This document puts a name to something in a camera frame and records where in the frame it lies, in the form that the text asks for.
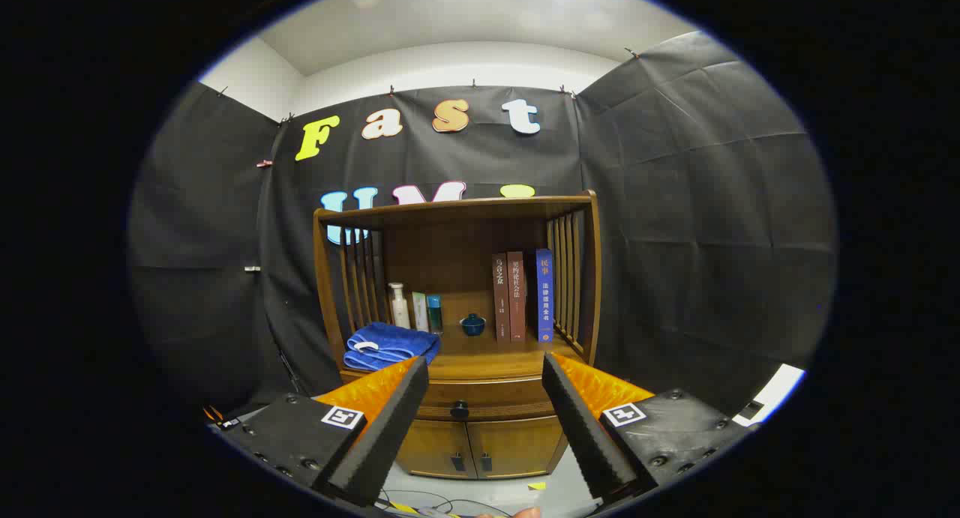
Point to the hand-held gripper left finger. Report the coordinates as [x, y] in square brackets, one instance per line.
[390, 428]

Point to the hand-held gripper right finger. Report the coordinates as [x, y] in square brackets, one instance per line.
[581, 428]

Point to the wooden drawer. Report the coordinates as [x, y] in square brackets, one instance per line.
[487, 398]

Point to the wooden cabinet door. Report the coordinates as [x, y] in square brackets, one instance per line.
[442, 447]
[517, 447]

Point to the wooden countertop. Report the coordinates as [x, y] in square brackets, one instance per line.
[480, 353]

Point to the wooden cabinet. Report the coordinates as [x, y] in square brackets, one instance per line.
[450, 263]

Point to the yellow black floor tape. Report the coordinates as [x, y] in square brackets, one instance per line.
[401, 507]

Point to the folded blue towel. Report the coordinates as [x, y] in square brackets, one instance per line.
[390, 342]

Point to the white pump bottle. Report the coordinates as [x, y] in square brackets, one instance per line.
[400, 312]

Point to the white green tube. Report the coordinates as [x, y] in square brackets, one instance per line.
[420, 312]

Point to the teal glass bottle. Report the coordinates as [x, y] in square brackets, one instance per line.
[434, 312]

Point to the dark blue lidded cup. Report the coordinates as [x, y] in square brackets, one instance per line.
[472, 326]

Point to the blue book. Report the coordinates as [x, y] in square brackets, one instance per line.
[544, 300]

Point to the reddish brown book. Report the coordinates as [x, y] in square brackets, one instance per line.
[517, 300]

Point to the dark brown book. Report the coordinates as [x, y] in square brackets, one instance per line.
[501, 300]

